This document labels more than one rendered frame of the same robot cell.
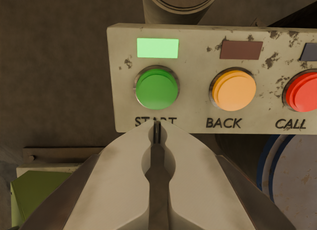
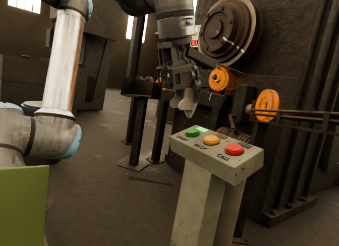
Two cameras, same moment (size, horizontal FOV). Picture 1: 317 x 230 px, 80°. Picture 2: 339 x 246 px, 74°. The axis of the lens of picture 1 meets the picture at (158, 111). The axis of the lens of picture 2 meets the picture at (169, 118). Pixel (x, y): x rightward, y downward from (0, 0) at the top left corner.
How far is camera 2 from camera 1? 65 cm
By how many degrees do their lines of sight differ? 87
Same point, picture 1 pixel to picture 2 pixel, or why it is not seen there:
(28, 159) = not seen: hidden behind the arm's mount
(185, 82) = (200, 135)
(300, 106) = (228, 147)
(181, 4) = not seen: hidden behind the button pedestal
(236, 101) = (209, 139)
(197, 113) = (195, 141)
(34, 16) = (151, 212)
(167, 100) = (192, 132)
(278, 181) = not seen: outside the picture
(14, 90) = (96, 214)
